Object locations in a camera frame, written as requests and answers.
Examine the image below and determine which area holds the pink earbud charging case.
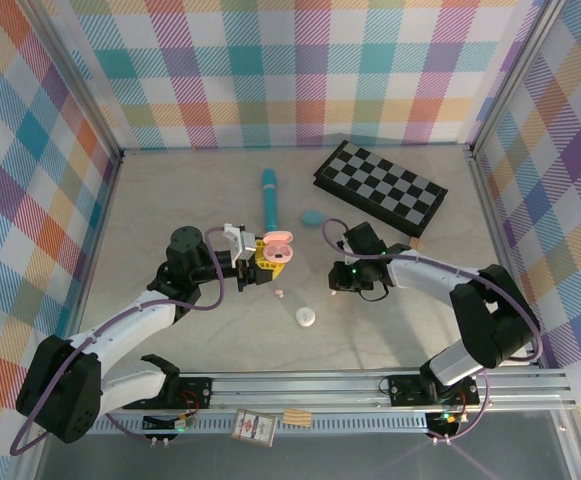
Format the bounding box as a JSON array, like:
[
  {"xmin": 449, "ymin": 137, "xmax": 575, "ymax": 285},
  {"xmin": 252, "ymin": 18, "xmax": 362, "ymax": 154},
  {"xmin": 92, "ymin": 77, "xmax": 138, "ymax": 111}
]
[{"xmin": 262, "ymin": 229, "xmax": 296, "ymax": 262}]

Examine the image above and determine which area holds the teal marker pen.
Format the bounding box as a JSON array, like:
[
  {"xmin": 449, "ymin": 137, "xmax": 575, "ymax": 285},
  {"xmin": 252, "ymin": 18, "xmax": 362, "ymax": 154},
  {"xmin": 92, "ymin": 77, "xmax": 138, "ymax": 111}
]
[{"xmin": 261, "ymin": 168, "xmax": 281, "ymax": 233}]

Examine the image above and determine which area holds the black grey folding chessboard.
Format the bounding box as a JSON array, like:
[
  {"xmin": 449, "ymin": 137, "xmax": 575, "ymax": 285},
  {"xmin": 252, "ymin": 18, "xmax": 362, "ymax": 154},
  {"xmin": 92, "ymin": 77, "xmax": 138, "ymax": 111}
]
[{"xmin": 312, "ymin": 139, "xmax": 449, "ymax": 237}]

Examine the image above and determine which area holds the playing card box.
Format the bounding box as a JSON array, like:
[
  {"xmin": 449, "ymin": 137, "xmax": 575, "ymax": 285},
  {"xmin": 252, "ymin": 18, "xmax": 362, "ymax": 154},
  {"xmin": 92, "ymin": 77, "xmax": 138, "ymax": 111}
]
[{"xmin": 230, "ymin": 408, "xmax": 277, "ymax": 446}]

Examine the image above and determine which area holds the black controller board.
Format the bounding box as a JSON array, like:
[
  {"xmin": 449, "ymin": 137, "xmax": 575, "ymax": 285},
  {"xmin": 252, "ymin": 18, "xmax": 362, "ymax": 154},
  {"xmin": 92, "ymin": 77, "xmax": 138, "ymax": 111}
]
[
  {"xmin": 142, "ymin": 412, "xmax": 192, "ymax": 432},
  {"xmin": 425, "ymin": 409, "xmax": 461, "ymax": 435}
]

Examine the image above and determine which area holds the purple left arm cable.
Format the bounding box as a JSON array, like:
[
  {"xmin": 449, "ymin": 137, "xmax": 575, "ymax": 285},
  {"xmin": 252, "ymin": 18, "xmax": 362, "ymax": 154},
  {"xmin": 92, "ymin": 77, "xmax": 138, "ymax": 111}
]
[{"xmin": 10, "ymin": 225, "xmax": 231, "ymax": 456}]

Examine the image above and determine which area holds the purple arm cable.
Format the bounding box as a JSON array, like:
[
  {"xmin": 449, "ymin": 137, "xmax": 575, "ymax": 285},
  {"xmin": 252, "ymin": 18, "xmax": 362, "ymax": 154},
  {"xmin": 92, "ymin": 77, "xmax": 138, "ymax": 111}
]
[
  {"xmin": 10, "ymin": 225, "xmax": 231, "ymax": 456},
  {"xmin": 321, "ymin": 218, "xmax": 544, "ymax": 446}
]

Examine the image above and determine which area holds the thin black wire loop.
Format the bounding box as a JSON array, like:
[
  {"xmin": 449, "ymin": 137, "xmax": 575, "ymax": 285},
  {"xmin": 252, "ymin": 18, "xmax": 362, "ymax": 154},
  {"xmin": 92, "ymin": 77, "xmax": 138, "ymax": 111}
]
[{"xmin": 359, "ymin": 282, "xmax": 390, "ymax": 303}]

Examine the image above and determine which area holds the aluminium side rail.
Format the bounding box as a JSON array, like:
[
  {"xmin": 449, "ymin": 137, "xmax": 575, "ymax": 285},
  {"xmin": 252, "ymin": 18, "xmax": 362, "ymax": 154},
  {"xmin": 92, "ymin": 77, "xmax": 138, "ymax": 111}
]
[
  {"xmin": 468, "ymin": 152, "xmax": 544, "ymax": 370},
  {"xmin": 17, "ymin": 152, "xmax": 124, "ymax": 480}
]

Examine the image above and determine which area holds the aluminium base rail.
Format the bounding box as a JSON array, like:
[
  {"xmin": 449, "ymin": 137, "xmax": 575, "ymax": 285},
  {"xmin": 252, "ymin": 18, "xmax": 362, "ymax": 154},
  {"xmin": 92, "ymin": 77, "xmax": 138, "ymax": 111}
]
[{"xmin": 99, "ymin": 368, "xmax": 577, "ymax": 417}]

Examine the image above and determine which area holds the grey slotted cable duct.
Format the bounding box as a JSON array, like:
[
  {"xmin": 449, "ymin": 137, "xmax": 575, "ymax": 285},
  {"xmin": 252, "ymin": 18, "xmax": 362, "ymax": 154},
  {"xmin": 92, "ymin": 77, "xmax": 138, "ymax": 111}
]
[{"xmin": 89, "ymin": 417, "xmax": 431, "ymax": 434}]

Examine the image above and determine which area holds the aluminium frame post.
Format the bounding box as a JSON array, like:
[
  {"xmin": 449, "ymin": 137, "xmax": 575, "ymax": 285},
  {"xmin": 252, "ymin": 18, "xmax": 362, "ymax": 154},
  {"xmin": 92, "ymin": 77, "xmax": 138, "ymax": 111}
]
[
  {"xmin": 28, "ymin": 0, "xmax": 125, "ymax": 164},
  {"xmin": 467, "ymin": 0, "xmax": 569, "ymax": 159}
]

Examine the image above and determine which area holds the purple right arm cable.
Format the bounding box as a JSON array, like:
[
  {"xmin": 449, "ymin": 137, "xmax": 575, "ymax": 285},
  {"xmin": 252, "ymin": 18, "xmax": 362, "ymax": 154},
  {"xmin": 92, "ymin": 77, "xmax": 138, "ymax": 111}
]
[{"xmin": 321, "ymin": 218, "xmax": 544, "ymax": 446}]

